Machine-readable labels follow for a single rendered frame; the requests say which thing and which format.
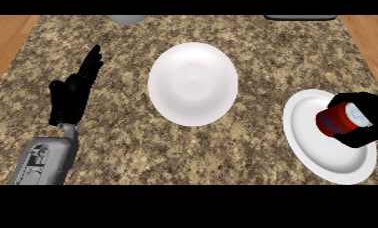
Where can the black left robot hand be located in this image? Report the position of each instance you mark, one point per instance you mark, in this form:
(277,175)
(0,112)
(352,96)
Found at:
(73,95)

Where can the red can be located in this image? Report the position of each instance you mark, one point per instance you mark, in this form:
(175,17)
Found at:
(339,120)

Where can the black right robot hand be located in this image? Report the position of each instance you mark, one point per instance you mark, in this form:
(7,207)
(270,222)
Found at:
(361,100)

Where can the dark grey flat appliance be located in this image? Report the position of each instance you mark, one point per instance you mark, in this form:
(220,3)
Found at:
(299,17)

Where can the white plate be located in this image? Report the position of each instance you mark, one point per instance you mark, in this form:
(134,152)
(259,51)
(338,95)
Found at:
(192,83)
(319,152)

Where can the grey round object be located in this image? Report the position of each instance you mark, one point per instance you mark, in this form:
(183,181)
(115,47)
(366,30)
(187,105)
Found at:
(127,19)

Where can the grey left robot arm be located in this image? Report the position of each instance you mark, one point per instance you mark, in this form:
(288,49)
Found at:
(45,158)

